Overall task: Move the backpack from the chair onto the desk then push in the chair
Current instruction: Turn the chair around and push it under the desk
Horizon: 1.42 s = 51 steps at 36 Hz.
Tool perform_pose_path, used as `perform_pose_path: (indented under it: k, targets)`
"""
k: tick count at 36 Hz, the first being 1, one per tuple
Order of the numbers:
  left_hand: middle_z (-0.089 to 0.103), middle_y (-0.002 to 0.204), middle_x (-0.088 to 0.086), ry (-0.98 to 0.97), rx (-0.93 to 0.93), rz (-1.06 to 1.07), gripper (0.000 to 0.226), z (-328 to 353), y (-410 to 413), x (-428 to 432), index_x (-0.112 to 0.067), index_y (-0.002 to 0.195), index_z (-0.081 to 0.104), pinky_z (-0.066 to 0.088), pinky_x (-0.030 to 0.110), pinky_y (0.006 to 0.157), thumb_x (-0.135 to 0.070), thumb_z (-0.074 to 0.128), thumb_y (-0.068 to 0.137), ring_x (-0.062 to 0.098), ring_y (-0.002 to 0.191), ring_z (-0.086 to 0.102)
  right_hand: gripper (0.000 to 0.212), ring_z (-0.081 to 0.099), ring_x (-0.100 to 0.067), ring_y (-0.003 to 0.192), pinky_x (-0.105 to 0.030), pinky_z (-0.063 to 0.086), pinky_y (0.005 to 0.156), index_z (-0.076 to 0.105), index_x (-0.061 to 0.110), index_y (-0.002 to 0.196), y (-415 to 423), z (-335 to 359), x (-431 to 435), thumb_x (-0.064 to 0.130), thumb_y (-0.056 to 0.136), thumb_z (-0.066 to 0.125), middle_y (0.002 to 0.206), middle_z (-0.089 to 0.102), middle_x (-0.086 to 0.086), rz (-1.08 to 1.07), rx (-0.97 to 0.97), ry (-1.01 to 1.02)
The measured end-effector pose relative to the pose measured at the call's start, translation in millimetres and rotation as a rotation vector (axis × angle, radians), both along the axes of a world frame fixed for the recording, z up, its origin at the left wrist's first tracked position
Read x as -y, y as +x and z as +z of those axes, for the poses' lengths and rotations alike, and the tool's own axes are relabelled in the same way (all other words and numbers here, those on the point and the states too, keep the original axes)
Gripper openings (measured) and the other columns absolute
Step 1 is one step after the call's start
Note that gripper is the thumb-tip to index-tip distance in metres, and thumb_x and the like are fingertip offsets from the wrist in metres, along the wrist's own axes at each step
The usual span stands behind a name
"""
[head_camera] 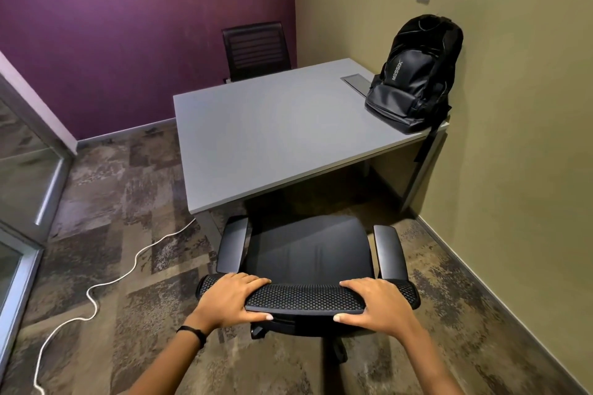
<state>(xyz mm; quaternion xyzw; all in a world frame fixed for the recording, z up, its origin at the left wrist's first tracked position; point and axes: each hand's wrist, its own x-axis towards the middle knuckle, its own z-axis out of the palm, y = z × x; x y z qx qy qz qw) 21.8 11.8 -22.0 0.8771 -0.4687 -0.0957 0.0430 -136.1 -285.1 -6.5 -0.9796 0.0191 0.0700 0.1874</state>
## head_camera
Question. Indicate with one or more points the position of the person's left hand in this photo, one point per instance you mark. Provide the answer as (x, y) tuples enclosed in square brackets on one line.
[(227, 300)]

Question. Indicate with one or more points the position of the person's right hand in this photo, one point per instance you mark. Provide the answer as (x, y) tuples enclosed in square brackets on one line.
[(377, 306)]

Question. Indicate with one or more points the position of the person's right thumb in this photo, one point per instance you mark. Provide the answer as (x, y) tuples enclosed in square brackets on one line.
[(348, 318)]

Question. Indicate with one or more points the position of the person's left thumb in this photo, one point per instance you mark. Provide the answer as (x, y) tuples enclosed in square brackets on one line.
[(257, 316)]

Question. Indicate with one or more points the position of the black mesh office chair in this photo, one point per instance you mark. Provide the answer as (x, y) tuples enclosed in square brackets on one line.
[(305, 246)]

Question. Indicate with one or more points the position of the person's right forearm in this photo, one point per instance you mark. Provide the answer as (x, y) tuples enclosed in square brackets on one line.
[(428, 362)]

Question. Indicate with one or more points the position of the person's left forearm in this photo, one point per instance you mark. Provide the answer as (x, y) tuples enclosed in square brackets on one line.
[(171, 360)]

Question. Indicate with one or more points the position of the black wristband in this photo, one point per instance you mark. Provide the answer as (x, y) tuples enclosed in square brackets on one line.
[(194, 333)]

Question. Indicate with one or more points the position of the grey office desk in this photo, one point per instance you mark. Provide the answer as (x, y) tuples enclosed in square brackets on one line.
[(278, 131)]

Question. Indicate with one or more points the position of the black backpack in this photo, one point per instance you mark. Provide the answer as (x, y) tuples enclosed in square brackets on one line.
[(414, 75)]

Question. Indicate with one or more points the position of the black visitor chair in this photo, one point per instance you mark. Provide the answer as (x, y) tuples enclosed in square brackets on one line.
[(255, 51)]

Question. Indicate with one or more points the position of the glass door with metal frame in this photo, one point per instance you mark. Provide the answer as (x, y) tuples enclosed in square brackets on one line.
[(23, 205)]

